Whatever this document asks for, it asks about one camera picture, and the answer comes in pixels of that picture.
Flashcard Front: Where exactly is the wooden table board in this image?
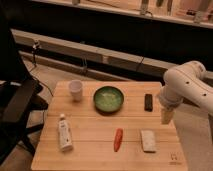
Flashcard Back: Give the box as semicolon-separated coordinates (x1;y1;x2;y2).
31;81;188;171

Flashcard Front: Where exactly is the black office chair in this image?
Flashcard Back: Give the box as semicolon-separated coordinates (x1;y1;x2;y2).
0;6;48;165

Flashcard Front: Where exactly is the beige sponge block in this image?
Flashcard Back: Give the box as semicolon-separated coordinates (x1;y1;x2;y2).
141;130;156;153

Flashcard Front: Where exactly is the black cable on floor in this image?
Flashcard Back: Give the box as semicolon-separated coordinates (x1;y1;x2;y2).
20;40;54;98

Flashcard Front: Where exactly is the orange carrot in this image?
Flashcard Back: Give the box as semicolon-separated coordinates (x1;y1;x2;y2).
114;128;123;152

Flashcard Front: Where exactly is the white tube bottle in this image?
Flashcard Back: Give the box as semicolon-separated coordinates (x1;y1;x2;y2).
58;114;73;151

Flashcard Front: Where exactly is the green ceramic bowl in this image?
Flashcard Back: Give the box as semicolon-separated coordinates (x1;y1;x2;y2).
93;86;124;113

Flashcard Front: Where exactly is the beige rod end effector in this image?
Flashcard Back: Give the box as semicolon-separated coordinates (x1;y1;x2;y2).
161;108;174;124

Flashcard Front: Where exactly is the black rectangular block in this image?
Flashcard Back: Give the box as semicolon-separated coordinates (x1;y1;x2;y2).
144;94;153;112

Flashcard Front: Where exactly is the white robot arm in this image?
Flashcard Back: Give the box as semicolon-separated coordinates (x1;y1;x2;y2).
157;61;213;124

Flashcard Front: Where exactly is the white paper cup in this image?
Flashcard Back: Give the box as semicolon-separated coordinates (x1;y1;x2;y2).
68;80;83;101

